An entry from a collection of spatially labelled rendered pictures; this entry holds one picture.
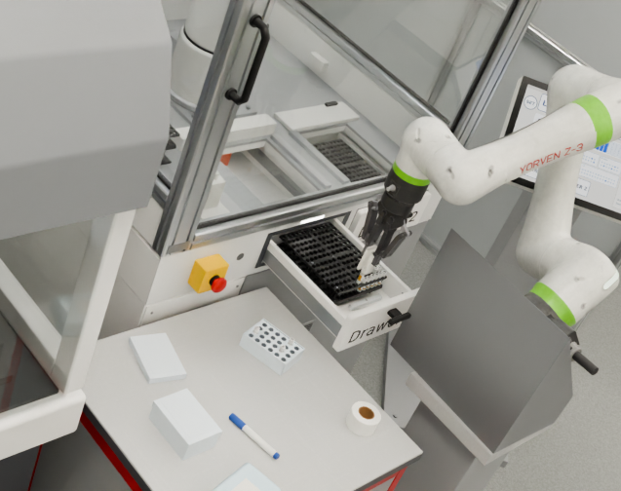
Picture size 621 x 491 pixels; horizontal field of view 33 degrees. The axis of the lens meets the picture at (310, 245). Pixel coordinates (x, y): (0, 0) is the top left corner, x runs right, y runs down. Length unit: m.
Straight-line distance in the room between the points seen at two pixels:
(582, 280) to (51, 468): 1.27
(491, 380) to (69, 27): 1.34
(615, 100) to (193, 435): 1.14
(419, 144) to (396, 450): 0.68
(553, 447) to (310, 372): 1.58
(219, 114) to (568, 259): 0.91
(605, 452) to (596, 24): 1.52
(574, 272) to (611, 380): 1.87
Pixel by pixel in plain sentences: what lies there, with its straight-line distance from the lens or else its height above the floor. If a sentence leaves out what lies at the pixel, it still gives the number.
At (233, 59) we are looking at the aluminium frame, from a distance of 2.05.
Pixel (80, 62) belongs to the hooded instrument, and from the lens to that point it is 1.52.
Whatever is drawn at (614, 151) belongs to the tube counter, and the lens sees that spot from 3.23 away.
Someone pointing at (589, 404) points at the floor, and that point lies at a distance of 4.14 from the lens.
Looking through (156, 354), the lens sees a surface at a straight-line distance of 2.33.
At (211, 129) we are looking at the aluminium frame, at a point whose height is 1.28.
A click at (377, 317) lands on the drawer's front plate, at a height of 0.90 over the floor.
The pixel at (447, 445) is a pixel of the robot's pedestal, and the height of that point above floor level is 0.65.
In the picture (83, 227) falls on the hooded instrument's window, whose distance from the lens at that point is 1.69.
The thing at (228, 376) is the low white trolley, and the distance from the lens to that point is 2.36.
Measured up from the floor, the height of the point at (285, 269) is 0.87.
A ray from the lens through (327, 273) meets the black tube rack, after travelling 2.51.
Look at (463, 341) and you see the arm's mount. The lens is 2.46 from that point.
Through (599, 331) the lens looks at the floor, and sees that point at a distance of 4.54.
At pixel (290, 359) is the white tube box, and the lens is 2.40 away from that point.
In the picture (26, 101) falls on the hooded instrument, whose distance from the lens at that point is 1.48.
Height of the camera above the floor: 2.37
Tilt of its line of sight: 35 degrees down
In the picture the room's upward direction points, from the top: 23 degrees clockwise
